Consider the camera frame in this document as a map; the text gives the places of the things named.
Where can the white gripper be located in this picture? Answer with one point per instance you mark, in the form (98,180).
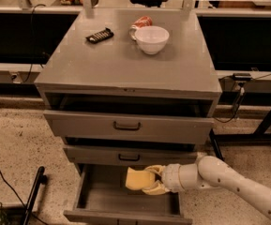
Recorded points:
(173,177)

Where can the yellow sponge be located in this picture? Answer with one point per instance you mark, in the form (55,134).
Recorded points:
(137,180)

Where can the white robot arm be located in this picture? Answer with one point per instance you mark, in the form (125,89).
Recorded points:
(208,172)

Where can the grey top drawer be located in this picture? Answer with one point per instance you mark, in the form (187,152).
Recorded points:
(125,127)

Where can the grey open bottom drawer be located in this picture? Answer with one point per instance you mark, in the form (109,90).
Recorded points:
(103,199)

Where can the grey middle drawer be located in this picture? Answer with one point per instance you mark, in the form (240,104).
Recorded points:
(122,156)

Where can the grey drawer cabinet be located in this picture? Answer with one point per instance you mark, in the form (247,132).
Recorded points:
(116,76)

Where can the black floor stand leg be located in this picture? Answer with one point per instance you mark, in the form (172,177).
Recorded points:
(40,179)

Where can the white ceramic bowl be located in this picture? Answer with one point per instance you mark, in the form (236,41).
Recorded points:
(151,39)

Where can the black snack bar wrapper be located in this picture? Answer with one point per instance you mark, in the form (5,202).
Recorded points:
(100,36)

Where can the red soda can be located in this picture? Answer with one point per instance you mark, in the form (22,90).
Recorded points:
(141,22)

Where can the black power adapter with cable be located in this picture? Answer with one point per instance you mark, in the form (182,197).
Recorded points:
(239,82)

